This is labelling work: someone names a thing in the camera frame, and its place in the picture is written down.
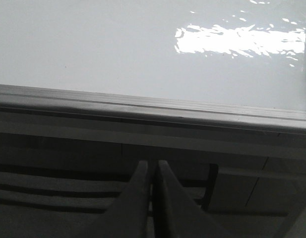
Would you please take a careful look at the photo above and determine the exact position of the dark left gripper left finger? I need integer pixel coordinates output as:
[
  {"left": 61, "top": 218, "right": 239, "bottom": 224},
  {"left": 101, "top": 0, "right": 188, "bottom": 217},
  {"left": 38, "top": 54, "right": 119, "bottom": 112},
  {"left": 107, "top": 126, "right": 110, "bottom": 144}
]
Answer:
[{"left": 92, "top": 161, "right": 151, "bottom": 238}]

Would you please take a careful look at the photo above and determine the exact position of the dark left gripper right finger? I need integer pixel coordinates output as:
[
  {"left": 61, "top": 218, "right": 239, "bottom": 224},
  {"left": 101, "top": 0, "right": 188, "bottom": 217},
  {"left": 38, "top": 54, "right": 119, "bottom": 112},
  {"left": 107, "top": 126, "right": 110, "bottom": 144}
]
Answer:
[{"left": 155, "top": 160, "right": 232, "bottom": 238}]

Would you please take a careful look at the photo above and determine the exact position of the grey whiteboard marker tray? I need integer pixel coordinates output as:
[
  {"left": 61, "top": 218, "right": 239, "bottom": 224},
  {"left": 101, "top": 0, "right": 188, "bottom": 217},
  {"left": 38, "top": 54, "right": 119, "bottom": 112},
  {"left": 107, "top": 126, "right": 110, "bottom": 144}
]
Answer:
[{"left": 0, "top": 84, "right": 306, "bottom": 134}]

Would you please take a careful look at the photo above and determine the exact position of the white whiteboard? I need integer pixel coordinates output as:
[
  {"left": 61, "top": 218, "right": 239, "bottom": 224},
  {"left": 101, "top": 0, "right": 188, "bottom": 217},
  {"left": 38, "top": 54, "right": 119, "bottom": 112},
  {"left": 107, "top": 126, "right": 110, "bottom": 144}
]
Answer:
[{"left": 0, "top": 0, "right": 306, "bottom": 111}]

